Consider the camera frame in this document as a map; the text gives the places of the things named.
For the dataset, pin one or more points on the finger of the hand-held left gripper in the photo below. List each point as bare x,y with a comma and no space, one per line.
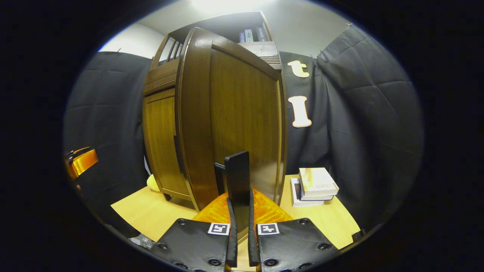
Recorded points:
84,161

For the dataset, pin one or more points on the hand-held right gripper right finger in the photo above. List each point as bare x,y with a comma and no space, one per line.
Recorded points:
295,243

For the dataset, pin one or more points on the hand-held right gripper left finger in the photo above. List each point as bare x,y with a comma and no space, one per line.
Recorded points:
196,245

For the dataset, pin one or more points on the wooden cabinet door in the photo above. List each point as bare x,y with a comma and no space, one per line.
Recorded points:
245,113
160,147

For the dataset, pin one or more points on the wooden double-door shoe cabinet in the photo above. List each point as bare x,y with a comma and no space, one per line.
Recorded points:
227,23

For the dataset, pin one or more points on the dark-edged book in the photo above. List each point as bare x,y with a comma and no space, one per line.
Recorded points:
315,198

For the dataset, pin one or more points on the cream book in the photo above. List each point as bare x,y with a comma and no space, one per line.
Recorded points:
321,183

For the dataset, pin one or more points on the yellow round object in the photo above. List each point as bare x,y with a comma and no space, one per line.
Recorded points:
152,184

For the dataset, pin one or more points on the black backdrop cloth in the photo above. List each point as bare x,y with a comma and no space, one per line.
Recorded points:
359,113

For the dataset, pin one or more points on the blue-grey upright book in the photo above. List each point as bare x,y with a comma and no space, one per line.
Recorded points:
242,37

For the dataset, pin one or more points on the light grey upright book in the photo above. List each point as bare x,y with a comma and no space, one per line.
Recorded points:
248,36

